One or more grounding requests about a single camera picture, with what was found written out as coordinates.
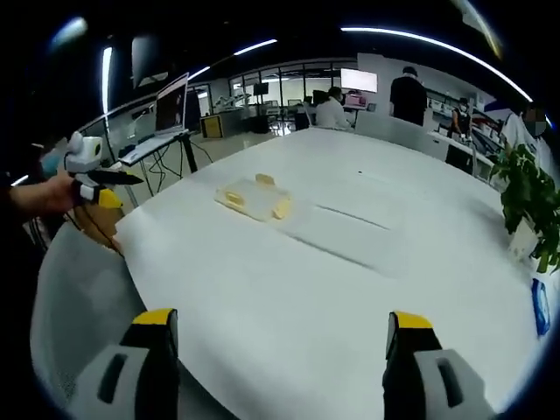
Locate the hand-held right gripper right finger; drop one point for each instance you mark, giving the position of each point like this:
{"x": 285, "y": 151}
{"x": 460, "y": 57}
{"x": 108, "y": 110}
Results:
{"x": 431, "y": 376}

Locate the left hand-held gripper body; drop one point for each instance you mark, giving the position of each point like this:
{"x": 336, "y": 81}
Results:
{"x": 85, "y": 153}

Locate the long ceiling light strip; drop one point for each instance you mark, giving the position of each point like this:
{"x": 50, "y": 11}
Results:
{"x": 437, "y": 44}

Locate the open laptop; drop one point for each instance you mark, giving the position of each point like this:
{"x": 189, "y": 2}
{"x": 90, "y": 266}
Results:
{"x": 171, "y": 105}

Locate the wall screen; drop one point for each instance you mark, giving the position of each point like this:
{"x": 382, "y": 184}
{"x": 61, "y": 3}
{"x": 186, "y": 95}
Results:
{"x": 359, "y": 80}

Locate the clear plastic buckle cream clips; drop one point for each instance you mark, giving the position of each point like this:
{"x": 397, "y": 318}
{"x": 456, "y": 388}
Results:
{"x": 256, "y": 199}

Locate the short ceiling light strip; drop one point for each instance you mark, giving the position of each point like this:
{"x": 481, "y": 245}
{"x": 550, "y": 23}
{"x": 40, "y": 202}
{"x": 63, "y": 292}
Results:
{"x": 256, "y": 46}

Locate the yellow cabinet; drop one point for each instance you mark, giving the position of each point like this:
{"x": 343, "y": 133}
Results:
{"x": 212, "y": 127}

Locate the green potted plant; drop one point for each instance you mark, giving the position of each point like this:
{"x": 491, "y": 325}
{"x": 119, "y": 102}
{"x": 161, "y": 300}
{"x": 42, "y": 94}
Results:
{"x": 527, "y": 192}

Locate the blue packet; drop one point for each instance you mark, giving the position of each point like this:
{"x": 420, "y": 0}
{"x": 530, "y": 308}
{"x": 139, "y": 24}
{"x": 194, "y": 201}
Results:
{"x": 541, "y": 308}

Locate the person's left hand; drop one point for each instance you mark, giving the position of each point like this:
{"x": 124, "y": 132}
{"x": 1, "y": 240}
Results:
{"x": 59, "y": 192}

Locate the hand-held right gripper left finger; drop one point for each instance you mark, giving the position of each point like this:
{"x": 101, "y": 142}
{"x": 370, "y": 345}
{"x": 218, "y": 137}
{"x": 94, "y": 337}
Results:
{"x": 131, "y": 372}

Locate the white laptop stand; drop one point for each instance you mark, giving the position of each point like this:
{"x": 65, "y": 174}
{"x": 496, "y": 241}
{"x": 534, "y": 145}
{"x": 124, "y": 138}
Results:
{"x": 149, "y": 146}

